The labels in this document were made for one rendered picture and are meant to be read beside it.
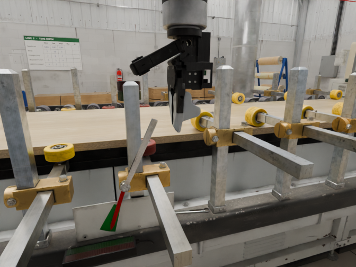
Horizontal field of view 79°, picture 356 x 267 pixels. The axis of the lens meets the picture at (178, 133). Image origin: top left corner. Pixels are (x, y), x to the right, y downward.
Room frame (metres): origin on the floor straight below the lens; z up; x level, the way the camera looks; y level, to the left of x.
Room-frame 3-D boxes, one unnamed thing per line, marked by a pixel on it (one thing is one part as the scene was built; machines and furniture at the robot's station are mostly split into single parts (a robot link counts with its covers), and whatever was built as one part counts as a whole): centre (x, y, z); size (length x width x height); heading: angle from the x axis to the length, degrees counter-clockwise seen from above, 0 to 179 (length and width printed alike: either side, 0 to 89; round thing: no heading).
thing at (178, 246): (0.48, 0.06, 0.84); 0.43 x 0.03 x 0.04; 17
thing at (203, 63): (0.49, -0.02, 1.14); 0.09 x 0.08 x 0.12; 106
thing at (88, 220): (0.50, 0.14, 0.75); 0.26 x 0.01 x 0.10; 107
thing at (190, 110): (0.47, -0.02, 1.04); 0.06 x 0.03 x 0.09; 106
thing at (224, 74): (0.61, -0.12, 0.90); 0.03 x 0.03 x 0.48; 17
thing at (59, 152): (0.62, 0.36, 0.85); 0.08 x 0.08 x 0.11
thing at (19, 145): (0.46, 0.35, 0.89); 0.03 x 0.03 x 0.48; 17
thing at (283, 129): (0.69, -0.39, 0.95); 0.13 x 0.06 x 0.05; 107
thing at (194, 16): (0.49, -0.01, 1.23); 0.10 x 0.09 x 0.05; 16
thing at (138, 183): (0.54, 0.09, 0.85); 0.13 x 0.06 x 0.05; 107
